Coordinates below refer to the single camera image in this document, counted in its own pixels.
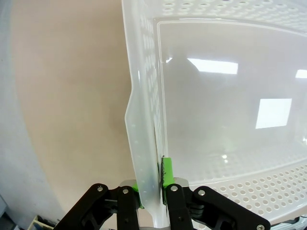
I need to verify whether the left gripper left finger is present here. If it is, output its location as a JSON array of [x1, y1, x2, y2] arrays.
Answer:
[[54, 179, 145, 230]]

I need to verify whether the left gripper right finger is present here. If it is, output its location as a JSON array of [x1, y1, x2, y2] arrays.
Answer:
[[157, 155, 272, 230]]

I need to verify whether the white perforated plastic basket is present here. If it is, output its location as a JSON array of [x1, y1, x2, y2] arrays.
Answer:
[[121, 0, 307, 228]]

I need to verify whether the cardboard box of items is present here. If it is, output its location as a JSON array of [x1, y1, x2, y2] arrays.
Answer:
[[23, 214, 60, 230]]

